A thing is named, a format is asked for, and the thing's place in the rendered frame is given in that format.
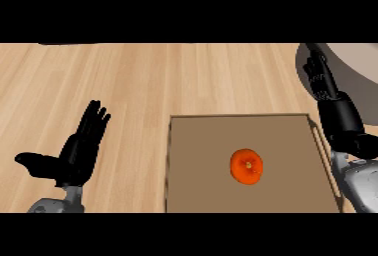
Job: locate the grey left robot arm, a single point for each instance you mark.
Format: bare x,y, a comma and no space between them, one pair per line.
60,201

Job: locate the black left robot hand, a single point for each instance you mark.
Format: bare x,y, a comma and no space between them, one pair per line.
78,150

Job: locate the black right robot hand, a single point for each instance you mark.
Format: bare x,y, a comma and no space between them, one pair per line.
339,116

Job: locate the orange squash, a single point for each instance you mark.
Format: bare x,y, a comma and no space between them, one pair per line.
245,166

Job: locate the brown wooden tray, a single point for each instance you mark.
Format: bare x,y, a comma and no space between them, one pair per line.
251,163

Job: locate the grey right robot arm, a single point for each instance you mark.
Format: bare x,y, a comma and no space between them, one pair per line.
357,185

